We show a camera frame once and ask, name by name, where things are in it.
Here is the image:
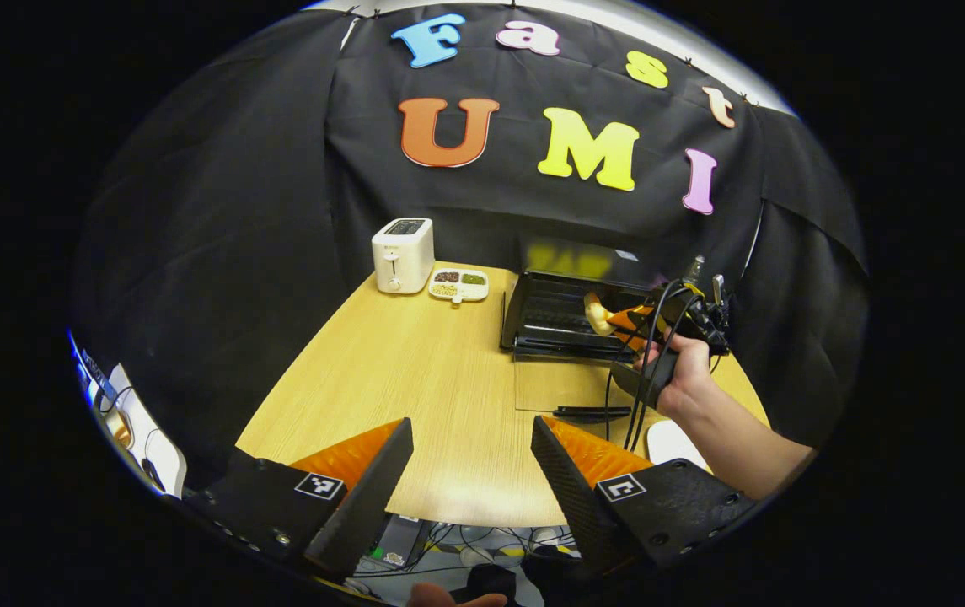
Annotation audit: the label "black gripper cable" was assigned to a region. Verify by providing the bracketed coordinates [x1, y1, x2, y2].
[603, 285, 704, 453]

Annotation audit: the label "tangled floor cables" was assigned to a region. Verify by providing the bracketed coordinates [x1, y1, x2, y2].
[346, 514, 586, 593]

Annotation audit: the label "white toaster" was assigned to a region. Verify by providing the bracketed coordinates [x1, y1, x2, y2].
[371, 218, 436, 295]

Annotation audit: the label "white divided snack dish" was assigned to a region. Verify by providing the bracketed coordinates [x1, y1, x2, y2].
[427, 266, 491, 305]

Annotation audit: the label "white plate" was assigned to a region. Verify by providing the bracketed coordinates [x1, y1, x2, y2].
[646, 419, 712, 473]

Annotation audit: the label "golden bread roll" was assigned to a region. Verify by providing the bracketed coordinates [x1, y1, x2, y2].
[584, 292, 619, 337]

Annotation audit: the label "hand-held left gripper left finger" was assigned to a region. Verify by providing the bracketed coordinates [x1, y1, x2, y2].
[183, 416, 415, 583]

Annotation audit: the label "black electric oven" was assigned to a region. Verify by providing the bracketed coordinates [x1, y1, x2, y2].
[499, 236, 670, 423]

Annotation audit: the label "white equipment with cables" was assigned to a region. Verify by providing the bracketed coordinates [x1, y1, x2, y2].
[69, 333, 189, 500]

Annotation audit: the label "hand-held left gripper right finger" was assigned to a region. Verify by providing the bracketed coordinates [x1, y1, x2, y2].
[530, 415, 757, 578]

